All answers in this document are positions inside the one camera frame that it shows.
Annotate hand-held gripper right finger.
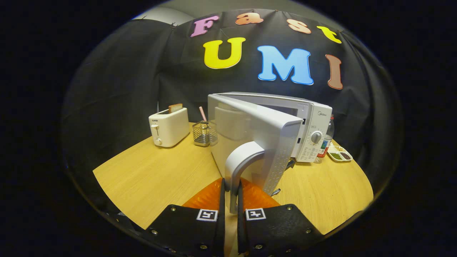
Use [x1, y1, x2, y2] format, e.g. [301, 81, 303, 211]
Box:
[237, 177, 323, 257]

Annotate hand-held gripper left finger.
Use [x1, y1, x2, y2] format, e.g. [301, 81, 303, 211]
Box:
[143, 177, 226, 257]

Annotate white microwave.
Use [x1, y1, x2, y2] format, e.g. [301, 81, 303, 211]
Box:
[207, 92, 333, 215]

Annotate divided dish of beans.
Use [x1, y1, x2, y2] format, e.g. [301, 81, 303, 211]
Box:
[327, 143, 353, 162]

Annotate clear plastic water bottle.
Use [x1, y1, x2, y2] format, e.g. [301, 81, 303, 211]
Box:
[314, 114, 335, 164]

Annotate white toaster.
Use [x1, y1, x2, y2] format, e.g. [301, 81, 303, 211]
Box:
[149, 107, 190, 148]

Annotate wire mesh holder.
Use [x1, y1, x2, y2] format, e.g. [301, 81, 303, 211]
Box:
[192, 121, 216, 147]

